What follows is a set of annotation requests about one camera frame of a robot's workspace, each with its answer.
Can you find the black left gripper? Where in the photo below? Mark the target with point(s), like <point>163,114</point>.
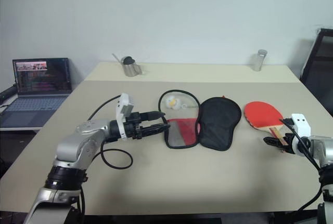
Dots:
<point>135,128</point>

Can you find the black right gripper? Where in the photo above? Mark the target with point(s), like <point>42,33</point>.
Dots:
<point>288,143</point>

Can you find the red table tennis paddle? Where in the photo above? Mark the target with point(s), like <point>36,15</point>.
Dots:
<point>261,115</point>

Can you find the black and red paddle case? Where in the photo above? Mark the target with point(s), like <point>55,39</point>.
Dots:
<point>218,125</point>

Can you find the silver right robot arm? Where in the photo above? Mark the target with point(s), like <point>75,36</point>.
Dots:
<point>321,148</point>

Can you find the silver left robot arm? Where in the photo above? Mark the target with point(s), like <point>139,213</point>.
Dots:
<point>78,146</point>

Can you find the clear glass jar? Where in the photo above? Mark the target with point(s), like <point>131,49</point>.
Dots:
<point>258,61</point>

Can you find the black office chair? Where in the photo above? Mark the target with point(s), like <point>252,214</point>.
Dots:
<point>318,63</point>

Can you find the open grey laptop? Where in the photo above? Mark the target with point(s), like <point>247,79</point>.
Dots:
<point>39,89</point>

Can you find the white side table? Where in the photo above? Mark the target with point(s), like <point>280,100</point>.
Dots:
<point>18,129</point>

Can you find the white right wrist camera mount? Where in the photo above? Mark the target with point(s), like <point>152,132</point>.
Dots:
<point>301,125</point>

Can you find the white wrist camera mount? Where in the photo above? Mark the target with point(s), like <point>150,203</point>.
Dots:
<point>301,125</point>
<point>122,104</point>

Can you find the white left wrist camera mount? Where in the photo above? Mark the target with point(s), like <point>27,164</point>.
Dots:
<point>122,104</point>

